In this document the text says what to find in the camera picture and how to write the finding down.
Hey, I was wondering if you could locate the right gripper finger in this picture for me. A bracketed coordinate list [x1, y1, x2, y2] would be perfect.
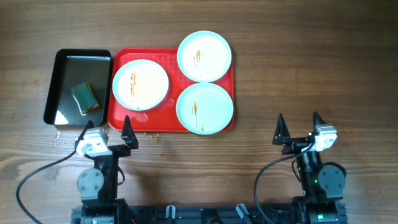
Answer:
[313, 111, 326, 128]
[272, 113, 291, 145]

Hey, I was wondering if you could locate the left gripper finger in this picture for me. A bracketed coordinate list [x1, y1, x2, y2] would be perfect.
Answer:
[121, 115, 139, 149]
[81, 120, 94, 137]

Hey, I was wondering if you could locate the green yellow sponge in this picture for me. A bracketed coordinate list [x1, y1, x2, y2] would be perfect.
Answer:
[71, 82, 100, 115]

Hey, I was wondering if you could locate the light blue plate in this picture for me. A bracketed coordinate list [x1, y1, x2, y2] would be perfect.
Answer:
[175, 83, 234, 135]
[112, 59, 169, 111]
[177, 30, 232, 82]

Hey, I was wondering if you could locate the light blue plate bottom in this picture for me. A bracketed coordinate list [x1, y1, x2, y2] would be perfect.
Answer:
[175, 83, 234, 135]

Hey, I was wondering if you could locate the light blue plate top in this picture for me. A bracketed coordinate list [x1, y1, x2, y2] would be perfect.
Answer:
[177, 30, 232, 82]

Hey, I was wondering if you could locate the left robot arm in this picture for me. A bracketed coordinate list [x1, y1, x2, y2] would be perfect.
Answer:
[71, 116, 139, 224]

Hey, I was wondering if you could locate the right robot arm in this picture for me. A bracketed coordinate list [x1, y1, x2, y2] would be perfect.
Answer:
[272, 112, 348, 223]

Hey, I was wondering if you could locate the red plastic tray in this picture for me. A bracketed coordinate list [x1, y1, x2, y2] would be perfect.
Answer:
[107, 47, 235, 134]

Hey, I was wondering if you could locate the black rectangular tray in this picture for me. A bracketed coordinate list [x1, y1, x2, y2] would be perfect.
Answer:
[44, 49, 113, 126]

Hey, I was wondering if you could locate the right black cable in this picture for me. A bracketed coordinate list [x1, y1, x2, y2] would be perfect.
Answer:
[253, 141, 315, 224]

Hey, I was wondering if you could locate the black cable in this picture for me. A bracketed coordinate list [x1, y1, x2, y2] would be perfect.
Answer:
[253, 141, 315, 224]
[16, 149, 78, 224]

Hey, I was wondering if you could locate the left black cable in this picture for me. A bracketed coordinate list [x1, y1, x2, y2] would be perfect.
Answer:
[16, 149, 78, 224]

